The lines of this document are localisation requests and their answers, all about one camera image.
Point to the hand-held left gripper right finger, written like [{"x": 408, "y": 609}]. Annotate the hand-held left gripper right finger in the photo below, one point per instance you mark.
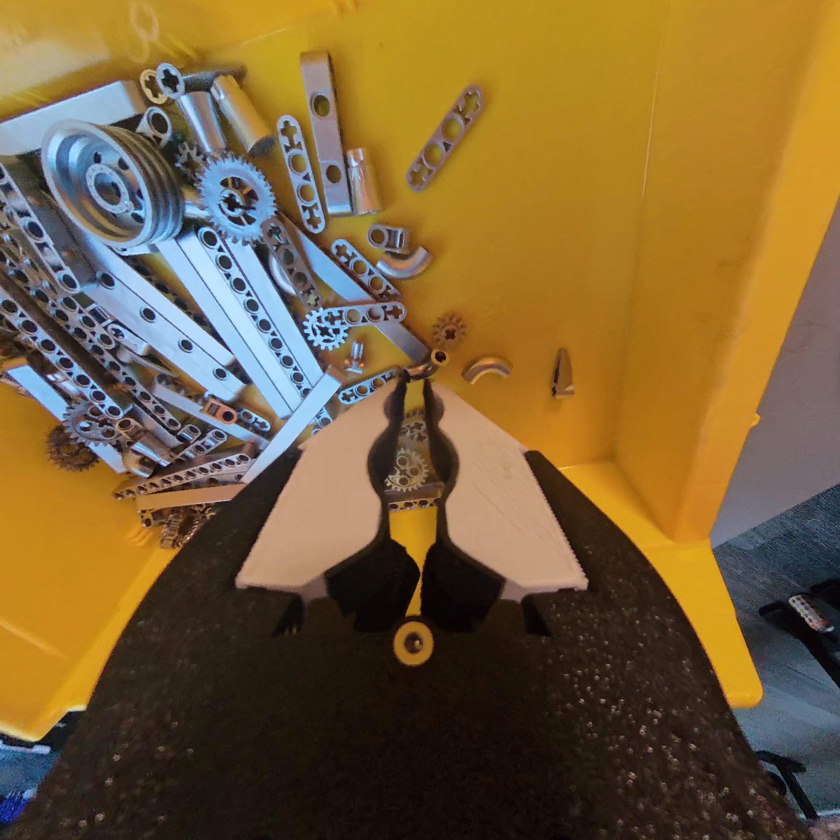
[{"x": 515, "y": 519}]

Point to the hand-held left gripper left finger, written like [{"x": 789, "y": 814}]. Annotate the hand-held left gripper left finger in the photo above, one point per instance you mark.
[{"x": 315, "y": 519}]

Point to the small grey holed beam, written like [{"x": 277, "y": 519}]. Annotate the small grey holed beam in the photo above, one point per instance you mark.
[{"x": 420, "y": 373}]

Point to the pile of grey brick parts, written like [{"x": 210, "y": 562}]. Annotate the pile of grey brick parts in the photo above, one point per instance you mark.
[{"x": 131, "y": 315}]

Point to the yellow plastic bin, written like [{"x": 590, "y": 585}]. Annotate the yellow plastic bin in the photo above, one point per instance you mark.
[{"x": 591, "y": 197}]

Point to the small tan gear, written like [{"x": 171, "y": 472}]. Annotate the small tan gear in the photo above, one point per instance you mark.
[{"x": 449, "y": 328}]

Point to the grey grooved pulley wheel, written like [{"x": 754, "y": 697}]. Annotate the grey grooved pulley wheel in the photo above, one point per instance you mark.
[{"x": 112, "y": 184}]

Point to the black frame object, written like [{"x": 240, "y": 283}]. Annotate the black frame object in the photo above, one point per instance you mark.
[{"x": 807, "y": 617}]

